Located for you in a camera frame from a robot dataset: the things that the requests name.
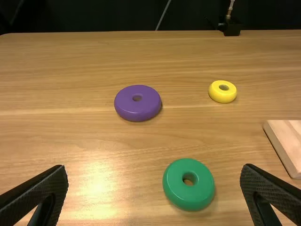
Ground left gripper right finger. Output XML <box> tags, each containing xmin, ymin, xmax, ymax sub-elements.
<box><xmin>239</xmin><ymin>163</ymin><xmax>301</xmax><ymax>226</ymax></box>

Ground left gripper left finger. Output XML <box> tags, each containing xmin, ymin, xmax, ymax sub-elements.
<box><xmin>0</xmin><ymin>164</ymin><xmax>69</xmax><ymax>226</ymax></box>

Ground black clamp stand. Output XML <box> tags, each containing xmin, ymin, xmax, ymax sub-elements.
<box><xmin>217</xmin><ymin>0</ymin><xmax>243</xmax><ymax>37</ymax></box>

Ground dark green ring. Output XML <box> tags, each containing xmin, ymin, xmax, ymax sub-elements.
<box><xmin>162</xmin><ymin>158</ymin><xmax>216</xmax><ymax>212</ymax></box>

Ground yellow ring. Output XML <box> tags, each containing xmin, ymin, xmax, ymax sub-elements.
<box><xmin>208</xmin><ymin>80</ymin><xmax>238</xmax><ymax>104</ymax></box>

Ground purple ring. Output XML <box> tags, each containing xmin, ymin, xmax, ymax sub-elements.
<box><xmin>114</xmin><ymin>84</ymin><xmax>162</xmax><ymax>122</ymax></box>

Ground grey cable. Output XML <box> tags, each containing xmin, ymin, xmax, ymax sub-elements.
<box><xmin>154</xmin><ymin>0</ymin><xmax>172</xmax><ymax>31</ymax></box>

